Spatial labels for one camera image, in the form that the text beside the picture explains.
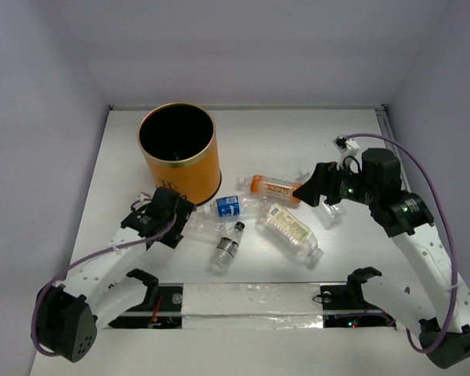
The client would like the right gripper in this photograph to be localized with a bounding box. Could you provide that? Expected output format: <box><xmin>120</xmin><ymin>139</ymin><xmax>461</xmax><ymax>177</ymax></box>
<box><xmin>291</xmin><ymin>158</ymin><xmax>378</xmax><ymax>206</ymax></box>

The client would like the small bottle black cap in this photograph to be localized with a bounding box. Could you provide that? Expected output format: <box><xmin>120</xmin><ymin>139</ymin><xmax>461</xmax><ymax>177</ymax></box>
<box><xmin>209</xmin><ymin>222</ymin><xmax>245</xmax><ymax>274</ymax></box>

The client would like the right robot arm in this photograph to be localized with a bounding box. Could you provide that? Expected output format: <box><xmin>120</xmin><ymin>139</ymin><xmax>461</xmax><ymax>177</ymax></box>
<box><xmin>293</xmin><ymin>148</ymin><xmax>470</xmax><ymax>369</ymax></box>

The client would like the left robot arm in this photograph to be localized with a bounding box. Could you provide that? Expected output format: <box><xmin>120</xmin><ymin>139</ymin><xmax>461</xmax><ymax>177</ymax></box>
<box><xmin>31</xmin><ymin>187</ymin><xmax>196</xmax><ymax>363</ymax></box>

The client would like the orange cylindrical bin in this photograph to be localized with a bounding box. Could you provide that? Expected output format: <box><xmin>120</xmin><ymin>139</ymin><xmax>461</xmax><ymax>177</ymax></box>
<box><xmin>137</xmin><ymin>103</ymin><xmax>222</xmax><ymax>205</ymax></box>

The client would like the clear unlabelled bottle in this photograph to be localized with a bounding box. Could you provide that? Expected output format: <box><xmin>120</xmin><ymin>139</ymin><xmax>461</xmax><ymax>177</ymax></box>
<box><xmin>312</xmin><ymin>196</ymin><xmax>345</xmax><ymax>230</ymax></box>

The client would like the orange label bottle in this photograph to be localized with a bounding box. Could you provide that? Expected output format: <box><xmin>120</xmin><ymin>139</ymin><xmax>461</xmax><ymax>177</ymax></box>
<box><xmin>236</xmin><ymin>175</ymin><xmax>302</xmax><ymax>204</ymax></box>

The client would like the green yellow label bottle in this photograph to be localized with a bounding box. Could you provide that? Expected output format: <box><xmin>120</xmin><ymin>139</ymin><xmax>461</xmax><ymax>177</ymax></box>
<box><xmin>256</xmin><ymin>201</ymin><xmax>324</xmax><ymax>269</ymax></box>

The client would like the blue label bottle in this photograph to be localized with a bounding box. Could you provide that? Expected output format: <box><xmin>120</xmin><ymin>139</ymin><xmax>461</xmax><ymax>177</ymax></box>
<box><xmin>197</xmin><ymin>194</ymin><xmax>264</xmax><ymax>218</ymax></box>

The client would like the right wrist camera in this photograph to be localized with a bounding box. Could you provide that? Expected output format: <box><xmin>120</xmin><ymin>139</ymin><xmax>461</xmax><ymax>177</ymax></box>
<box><xmin>333</xmin><ymin>136</ymin><xmax>360</xmax><ymax>168</ymax></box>

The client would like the silver taped front rail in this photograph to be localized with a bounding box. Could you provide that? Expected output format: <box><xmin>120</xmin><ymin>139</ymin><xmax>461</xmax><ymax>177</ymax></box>
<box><xmin>110</xmin><ymin>283</ymin><xmax>396</xmax><ymax>330</ymax></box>

